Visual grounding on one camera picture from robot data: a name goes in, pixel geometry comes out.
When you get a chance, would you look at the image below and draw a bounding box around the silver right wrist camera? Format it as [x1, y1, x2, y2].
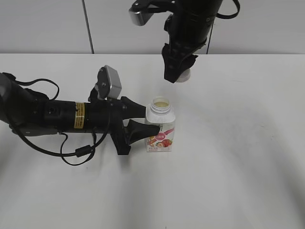
[129, 0, 158, 26]

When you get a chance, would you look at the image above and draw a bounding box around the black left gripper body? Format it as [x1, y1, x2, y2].
[87, 96, 131, 156]

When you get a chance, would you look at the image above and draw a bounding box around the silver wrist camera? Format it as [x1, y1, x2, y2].
[129, 0, 158, 26]
[94, 65, 122, 100]

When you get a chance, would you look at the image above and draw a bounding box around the white screw cap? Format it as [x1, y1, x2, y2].
[176, 69, 191, 83]

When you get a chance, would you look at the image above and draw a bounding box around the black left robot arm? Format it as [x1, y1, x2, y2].
[0, 67, 160, 155]

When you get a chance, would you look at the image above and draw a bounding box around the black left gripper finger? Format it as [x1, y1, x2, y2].
[125, 120, 160, 145]
[120, 96, 146, 119]

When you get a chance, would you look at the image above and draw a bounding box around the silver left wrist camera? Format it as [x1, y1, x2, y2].
[94, 65, 122, 100]

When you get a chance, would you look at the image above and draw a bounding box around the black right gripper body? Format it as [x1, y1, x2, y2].
[164, 13, 214, 59]

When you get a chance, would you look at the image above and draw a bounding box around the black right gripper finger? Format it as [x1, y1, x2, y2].
[183, 54, 198, 72]
[162, 43, 186, 83]

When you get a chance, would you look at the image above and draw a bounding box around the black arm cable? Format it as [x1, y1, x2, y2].
[9, 79, 108, 167]
[205, 0, 241, 55]

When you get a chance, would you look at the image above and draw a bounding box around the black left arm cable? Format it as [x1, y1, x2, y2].
[9, 79, 108, 167]

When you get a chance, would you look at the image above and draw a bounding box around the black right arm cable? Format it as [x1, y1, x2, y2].
[205, 0, 241, 55]

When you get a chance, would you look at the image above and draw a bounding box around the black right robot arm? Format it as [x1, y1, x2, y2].
[162, 0, 222, 83]

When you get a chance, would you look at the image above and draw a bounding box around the white strawberry drink bottle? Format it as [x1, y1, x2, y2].
[145, 96, 175, 152]

